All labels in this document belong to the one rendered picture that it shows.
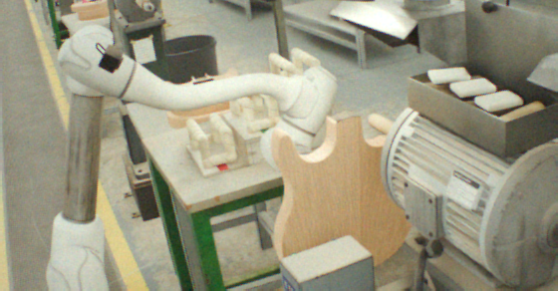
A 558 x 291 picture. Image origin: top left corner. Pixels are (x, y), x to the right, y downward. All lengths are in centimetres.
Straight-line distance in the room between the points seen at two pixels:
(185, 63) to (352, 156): 316
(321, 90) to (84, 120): 63
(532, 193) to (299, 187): 56
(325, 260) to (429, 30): 48
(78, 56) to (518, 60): 98
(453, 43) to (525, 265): 47
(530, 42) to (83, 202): 127
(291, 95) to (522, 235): 85
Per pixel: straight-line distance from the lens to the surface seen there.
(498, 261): 108
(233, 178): 210
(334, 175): 145
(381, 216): 157
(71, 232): 192
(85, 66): 160
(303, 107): 173
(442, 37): 131
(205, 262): 211
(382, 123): 150
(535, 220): 108
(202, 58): 457
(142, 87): 163
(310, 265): 128
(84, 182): 187
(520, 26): 117
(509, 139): 104
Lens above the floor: 183
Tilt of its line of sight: 23 degrees down
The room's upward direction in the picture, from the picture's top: 8 degrees counter-clockwise
